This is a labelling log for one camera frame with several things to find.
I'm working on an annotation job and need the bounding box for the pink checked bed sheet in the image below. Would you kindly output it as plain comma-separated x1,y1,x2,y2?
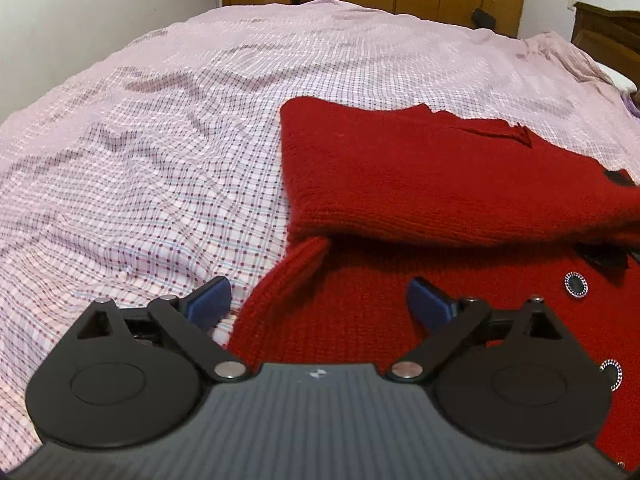
0,0,640,456

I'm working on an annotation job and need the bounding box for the white pillow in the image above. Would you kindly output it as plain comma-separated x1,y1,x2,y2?
595,60,638,93

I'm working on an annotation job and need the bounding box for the red knitted cardigan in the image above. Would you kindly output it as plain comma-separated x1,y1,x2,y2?
227,97,640,476

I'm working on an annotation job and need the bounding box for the wooden bed headboard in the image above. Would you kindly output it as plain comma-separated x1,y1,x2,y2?
572,1,640,86

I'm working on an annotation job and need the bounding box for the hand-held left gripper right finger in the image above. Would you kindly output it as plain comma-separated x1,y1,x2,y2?
389,277,567,382

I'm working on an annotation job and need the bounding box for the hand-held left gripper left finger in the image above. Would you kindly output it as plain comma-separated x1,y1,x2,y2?
74,275,249,382

